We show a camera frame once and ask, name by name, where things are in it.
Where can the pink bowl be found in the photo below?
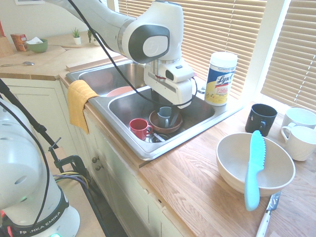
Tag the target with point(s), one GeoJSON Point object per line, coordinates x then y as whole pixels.
{"type": "Point", "coordinates": [118, 91]}

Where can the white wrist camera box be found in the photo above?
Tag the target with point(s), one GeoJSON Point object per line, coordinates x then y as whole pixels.
{"type": "Point", "coordinates": [179, 74]}

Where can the cream window blind wide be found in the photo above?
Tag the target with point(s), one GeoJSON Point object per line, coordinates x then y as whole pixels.
{"type": "Point", "coordinates": [222, 24]}

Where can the metal spoon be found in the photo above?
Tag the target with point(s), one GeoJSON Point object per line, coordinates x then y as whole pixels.
{"type": "Point", "coordinates": [28, 63]}

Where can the yellow dish cloth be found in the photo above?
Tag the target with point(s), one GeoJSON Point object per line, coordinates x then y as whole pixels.
{"type": "Point", "coordinates": [77, 103]}

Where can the wooden knife block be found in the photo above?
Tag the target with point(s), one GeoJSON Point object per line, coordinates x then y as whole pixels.
{"type": "Point", "coordinates": [5, 48]}

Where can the white paper napkin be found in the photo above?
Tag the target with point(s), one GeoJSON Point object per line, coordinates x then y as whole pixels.
{"type": "Point", "coordinates": [35, 40]}

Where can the small potted green plant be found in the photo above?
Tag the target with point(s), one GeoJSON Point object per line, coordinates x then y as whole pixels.
{"type": "Point", "coordinates": [77, 39]}

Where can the red mug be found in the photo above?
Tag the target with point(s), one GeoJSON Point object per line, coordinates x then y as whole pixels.
{"type": "Point", "coordinates": [138, 128]}

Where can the orange cardboard box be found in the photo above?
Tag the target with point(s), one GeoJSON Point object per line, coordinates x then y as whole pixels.
{"type": "Point", "coordinates": [18, 40]}

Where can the Lysol wipes canister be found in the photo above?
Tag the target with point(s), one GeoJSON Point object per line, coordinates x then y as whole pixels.
{"type": "Point", "coordinates": [219, 81]}

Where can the brown ceramic bowl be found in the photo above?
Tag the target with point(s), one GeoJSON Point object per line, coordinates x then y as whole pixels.
{"type": "Point", "coordinates": [158, 128]}

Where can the trailing plant in white pot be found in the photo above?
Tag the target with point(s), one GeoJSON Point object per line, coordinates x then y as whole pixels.
{"type": "Point", "coordinates": [95, 42]}

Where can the cream kitchen cabinet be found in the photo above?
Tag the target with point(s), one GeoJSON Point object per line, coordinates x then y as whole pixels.
{"type": "Point", "coordinates": [118, 172]}

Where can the grey blue cup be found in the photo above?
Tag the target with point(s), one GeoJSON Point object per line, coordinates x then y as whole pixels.
{"type": "Point", "coordinates": [163, 116]}

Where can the cream window blind narrow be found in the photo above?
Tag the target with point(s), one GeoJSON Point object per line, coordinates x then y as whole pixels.
{"type": "Point", "coordinates": [296, 49]}

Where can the white mug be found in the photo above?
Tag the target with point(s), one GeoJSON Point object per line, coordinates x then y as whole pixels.
{"type": "Point", "coordinates": [301, 143]}
{"type": "Point", "coordinates": [296, 117]}

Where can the beige bowl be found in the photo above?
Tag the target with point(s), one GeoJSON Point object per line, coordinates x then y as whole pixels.
{"type": "Point", "coordinates": [229, 158]}

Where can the stainless steel double sink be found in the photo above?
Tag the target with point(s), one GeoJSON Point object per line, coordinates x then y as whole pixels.
{"type": "Point", "coordinates": [128, 105]}

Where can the teal plastic serrated knife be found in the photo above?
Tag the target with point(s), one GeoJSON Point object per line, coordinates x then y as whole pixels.
{"type": "Point", "coordinates": [253, 172]}

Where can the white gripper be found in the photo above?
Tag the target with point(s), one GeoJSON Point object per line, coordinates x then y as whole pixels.
{"type": "Point", "coordinates": [182, 95]}

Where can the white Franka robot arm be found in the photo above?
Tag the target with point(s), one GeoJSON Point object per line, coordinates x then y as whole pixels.
{"type": "Point", "coordinates": [148, 29]}

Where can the black mug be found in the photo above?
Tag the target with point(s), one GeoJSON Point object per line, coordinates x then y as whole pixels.
{"type": "Point", "coordinates": [259, 118]}

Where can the green bowl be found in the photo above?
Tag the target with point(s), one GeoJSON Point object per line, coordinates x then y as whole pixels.
{"type": "Point", "coordinates": [37, 48]}

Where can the black clamp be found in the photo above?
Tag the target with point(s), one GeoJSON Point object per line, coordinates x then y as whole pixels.
{"type": "Point", "coordinates": [74, 160]}

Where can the brass cabinet knob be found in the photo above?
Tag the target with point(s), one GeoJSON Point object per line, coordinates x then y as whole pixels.
{"type": "Point", "coordinates": [98, 168]}
{"type": "Point", "coordinates": [95, 159]}

